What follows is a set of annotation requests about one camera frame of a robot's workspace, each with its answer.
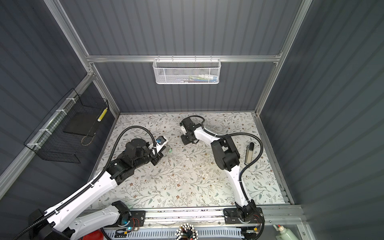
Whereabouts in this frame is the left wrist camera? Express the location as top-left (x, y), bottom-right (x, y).
top-left (156, 136), bottom-right (168, 154)

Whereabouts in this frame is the bundle of markers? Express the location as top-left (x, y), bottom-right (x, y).
top-left (175, 223), bottom-right (199, 240)

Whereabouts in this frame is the red pencil cup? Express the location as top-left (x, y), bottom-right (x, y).
top-left (82, 230), bottom-right (104, 240)

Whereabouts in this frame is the black lint roller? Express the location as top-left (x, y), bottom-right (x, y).
top-left (245, 142), bottom-right (255, 166)

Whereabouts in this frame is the black wire basket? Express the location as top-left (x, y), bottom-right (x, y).
top-left (24, 91), bottom-right (109, 164)

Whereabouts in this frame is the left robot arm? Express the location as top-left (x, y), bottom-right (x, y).
top-left (15, 127), bottom-right (167, 240)

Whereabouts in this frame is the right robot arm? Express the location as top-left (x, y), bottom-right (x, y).
top-left (180, 115), bottom-right (265, 224)

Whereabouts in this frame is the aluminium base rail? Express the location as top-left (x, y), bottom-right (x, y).
top-left (136, 205), bottom-right (308, 229)

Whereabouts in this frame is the white wire basket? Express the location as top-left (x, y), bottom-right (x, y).
top-left (153, 59), bottom-right (222, 85)

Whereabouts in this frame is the white glue bottle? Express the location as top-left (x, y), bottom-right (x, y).
top-left (273, 225), bottom-right (299, 240)

